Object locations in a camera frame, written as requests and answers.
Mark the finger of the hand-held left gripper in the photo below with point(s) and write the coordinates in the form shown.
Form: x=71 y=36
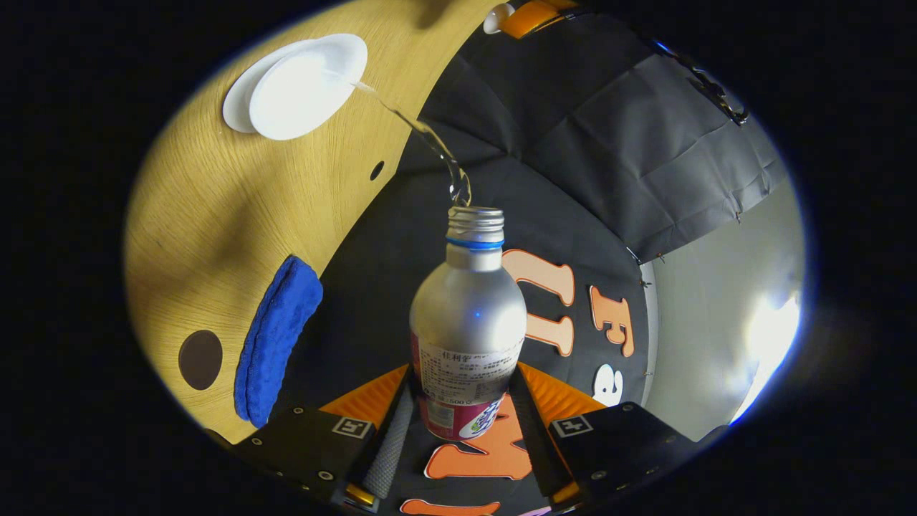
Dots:
x=534 y=16

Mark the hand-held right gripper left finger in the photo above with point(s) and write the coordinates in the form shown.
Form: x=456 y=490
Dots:
x=390 y=444

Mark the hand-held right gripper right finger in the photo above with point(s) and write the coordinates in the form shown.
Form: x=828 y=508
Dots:
x=537 y=444

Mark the silver water bottle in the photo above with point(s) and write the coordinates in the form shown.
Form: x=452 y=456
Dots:
x=466 y=322

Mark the clear water stream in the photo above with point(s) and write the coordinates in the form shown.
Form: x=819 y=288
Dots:
x=423 y=132

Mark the dark round coaster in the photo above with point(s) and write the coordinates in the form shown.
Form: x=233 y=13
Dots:
x=200 y=360

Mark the white teacup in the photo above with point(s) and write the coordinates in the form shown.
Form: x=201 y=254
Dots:
x=304 y=89

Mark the white teacup saucer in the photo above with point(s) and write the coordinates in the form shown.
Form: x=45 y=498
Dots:
x=236 y=104

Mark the folded blue towel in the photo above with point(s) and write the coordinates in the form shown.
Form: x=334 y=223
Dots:
x=276 y=337

